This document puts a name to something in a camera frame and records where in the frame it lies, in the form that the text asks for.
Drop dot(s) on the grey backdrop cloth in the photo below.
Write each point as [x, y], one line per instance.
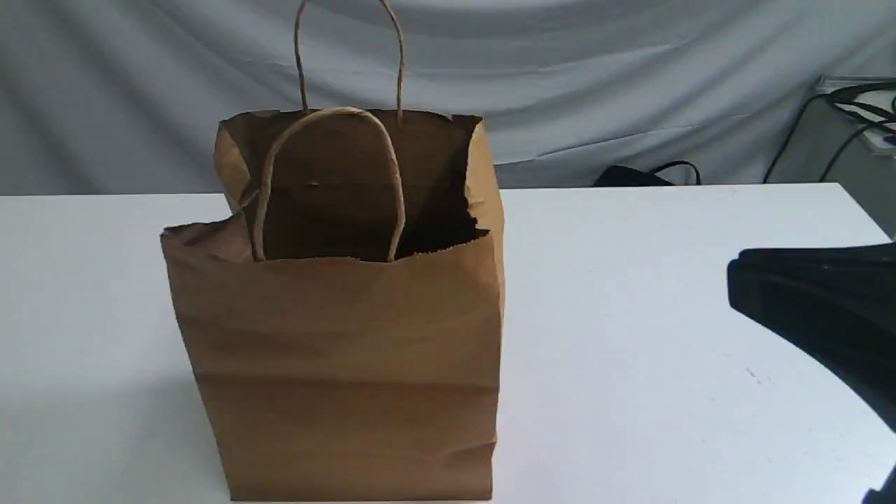
[125, 96]

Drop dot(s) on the brown paper bag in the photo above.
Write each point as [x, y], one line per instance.
[344, 324]

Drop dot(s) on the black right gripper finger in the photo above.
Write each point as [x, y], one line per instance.
[836, 304]

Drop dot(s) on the grey side cabinet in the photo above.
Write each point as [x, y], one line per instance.
[843, 134]

